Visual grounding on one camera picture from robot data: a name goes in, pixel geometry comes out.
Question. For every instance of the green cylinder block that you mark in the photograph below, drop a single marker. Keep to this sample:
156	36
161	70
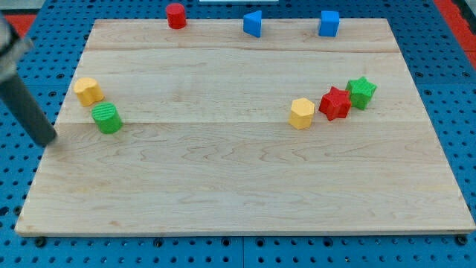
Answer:
106	117

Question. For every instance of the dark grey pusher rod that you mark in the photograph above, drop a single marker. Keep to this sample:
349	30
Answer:
23	106

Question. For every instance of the wooden board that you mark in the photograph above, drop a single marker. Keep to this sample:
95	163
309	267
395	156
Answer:
206	148

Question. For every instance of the red cylinder block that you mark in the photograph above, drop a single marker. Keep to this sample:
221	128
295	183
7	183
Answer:
176	15

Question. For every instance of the blue cube block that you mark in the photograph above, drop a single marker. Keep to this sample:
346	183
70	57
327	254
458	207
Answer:
329	25

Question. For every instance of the green star block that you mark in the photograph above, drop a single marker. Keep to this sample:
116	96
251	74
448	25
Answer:
361	92

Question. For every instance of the red star block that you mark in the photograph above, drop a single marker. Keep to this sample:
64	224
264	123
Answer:
335	104

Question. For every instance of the silver rod mount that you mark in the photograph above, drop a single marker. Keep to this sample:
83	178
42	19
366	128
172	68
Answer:
13	48

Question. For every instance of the blue triangle block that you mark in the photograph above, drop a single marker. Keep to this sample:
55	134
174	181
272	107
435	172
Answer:
252	23

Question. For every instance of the yellow heart block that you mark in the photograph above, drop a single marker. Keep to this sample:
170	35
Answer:
88	91

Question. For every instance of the yellow hexagon block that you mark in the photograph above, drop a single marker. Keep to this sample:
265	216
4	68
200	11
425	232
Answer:
302	113

